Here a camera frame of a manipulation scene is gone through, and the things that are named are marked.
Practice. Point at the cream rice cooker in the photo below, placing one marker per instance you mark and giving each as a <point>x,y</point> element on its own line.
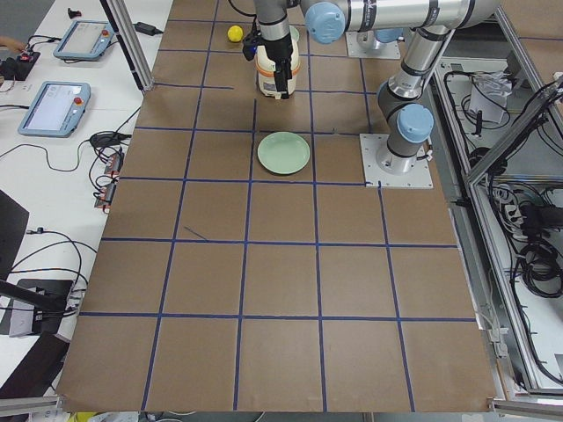
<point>265,68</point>

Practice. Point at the blue teach pendant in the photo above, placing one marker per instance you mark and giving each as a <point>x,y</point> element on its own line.
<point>56,110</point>
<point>85,40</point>

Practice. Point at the black power adapter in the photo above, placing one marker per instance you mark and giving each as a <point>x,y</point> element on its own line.
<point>147,29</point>

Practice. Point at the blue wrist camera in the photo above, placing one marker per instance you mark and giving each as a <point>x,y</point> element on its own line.
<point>250,44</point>

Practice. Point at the upper blue teach pendant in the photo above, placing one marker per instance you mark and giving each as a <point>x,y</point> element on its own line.
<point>85,40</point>

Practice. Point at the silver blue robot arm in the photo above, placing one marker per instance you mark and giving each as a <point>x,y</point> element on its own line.
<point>432,22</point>

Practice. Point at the square metal base plate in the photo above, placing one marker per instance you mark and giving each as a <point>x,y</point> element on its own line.
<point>383,169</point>

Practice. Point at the aluminium frame post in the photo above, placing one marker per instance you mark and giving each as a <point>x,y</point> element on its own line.
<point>119,19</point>

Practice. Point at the lower blue teach pendant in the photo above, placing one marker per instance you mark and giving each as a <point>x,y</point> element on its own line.
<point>56,110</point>

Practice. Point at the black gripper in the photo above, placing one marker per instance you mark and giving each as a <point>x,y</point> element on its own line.
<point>280,49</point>

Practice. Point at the brown paper table mat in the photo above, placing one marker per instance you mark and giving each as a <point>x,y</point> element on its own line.
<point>221,286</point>

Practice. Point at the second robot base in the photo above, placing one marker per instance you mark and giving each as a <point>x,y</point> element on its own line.
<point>375,44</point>

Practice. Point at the yellow lemon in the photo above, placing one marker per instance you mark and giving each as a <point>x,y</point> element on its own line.
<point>235,33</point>

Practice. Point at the person hand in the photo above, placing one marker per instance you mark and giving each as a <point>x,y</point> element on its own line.
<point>12,44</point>

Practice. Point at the green plate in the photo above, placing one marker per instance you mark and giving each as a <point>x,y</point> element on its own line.
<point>284,153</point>

